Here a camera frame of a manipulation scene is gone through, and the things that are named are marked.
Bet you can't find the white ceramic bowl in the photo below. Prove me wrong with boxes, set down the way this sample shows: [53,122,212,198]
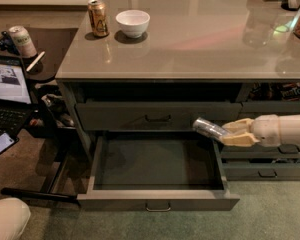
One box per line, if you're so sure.
[116,10,150,38]

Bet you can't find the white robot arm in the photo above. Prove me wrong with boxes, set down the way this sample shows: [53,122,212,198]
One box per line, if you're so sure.
[220,114,300,147]

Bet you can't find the white rounded object bottom left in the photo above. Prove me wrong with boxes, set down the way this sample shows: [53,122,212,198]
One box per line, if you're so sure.
[0,198,31,240]

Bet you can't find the white pink beverage can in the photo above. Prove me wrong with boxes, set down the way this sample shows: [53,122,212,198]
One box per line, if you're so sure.
[8,26,37,58]

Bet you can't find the snack packages in shelf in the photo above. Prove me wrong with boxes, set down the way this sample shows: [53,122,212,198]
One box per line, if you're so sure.
[249,82,300,101]

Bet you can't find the open middle grey drawer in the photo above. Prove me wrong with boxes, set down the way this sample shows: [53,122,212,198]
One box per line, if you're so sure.
[78,132,240,212]

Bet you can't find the silver redbull can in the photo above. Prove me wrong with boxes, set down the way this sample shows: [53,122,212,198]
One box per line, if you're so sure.
[192,117,230,141]

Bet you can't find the gold beverage can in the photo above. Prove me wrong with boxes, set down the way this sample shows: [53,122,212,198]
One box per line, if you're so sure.
[88,0,109,37]

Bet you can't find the black side table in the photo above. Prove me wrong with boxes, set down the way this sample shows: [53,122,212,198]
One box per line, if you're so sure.
[0,27,77,83]

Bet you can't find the smartphone with lit screen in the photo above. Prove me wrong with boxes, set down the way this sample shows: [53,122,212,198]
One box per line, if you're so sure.
[0,133,19,155]

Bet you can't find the white pen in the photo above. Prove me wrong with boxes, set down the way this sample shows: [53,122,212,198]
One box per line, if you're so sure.
[26,51,46,72]

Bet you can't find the right top grey drawer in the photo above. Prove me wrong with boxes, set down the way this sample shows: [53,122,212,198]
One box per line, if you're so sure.
[238,101,300,119]

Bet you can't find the clutter under side table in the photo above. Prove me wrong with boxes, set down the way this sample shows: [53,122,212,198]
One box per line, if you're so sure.
[29,84,75,128]

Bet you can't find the right bottom grey drawer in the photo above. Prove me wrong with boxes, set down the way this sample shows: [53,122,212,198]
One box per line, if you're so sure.
[223,163,300,181]

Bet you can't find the open laptop computer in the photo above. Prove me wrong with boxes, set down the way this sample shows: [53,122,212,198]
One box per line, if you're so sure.
[0,55,34,138]

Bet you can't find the right middle grey drawer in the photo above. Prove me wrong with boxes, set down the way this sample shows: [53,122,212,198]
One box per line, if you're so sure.
[219,144,300,159]

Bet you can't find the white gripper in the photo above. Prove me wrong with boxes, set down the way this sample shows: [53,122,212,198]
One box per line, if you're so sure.
[220,114,280,147]

